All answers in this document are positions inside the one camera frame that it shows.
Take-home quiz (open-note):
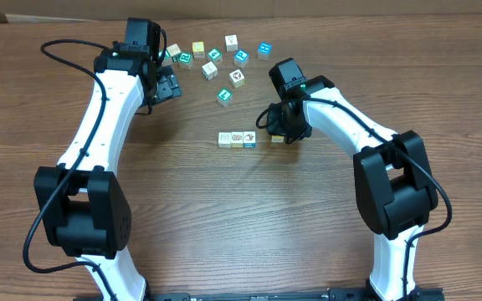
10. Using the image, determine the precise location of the white block yellow side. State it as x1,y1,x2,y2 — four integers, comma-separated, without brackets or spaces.
231,131,244,148

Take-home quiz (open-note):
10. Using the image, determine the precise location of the white block top centre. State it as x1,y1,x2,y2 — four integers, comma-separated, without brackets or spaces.
225,34,238,52

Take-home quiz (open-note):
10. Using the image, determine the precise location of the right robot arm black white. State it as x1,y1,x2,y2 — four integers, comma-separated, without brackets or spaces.
263,59,444,300

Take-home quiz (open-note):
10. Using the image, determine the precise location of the green block number four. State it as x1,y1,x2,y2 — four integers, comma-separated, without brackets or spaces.
207,48,223,64

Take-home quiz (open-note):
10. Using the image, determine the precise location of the green block far left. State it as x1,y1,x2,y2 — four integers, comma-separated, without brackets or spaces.
162,50,172,66

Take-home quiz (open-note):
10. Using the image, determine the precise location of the white block red picture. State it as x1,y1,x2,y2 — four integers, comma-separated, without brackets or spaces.
228,69,245,88
243,131,256,148

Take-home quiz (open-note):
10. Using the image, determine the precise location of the white engraved block blue side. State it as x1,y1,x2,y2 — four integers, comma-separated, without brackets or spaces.
218,132,232,148

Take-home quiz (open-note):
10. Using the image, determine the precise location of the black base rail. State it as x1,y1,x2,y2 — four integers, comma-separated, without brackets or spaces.
142,287,446,301

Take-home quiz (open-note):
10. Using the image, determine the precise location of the yellow top block left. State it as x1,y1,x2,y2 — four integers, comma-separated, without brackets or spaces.
192,41,206,59

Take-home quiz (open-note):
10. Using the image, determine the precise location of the blue letter P block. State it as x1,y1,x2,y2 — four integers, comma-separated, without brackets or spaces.
233,49,249,68

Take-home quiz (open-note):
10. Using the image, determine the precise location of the blue block top right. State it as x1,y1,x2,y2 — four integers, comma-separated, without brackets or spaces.
257,42,272,60

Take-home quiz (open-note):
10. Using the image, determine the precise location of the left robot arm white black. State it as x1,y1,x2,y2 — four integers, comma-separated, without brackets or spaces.
23,18,182,300

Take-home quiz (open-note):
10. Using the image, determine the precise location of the green letter L block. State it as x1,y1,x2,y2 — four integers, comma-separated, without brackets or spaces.
217,88,233,107

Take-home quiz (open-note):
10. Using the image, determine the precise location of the green letter R block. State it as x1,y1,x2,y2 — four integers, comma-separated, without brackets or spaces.
178,52,193,69

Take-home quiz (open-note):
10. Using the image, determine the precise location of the plain wooden block number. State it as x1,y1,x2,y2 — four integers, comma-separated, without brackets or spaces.
167,43,182,64

